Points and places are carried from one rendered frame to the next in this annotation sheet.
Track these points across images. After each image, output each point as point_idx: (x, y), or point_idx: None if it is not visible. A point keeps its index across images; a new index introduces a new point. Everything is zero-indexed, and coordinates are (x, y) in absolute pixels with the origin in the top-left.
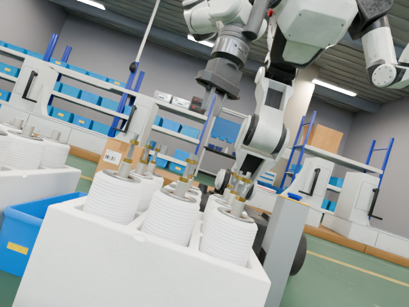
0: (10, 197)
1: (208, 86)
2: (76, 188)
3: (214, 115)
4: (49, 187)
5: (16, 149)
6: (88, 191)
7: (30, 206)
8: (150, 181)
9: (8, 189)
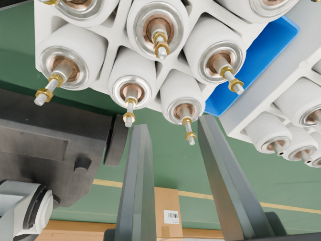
0: (296, 48)
1: (283, 225)
2: (192, 169)
3: (148, 133)
4: (256, 92)
5: (319, 91)
6: (183, 169)
7: (271, 56)
8: (209, 40)
9: (306, 45)
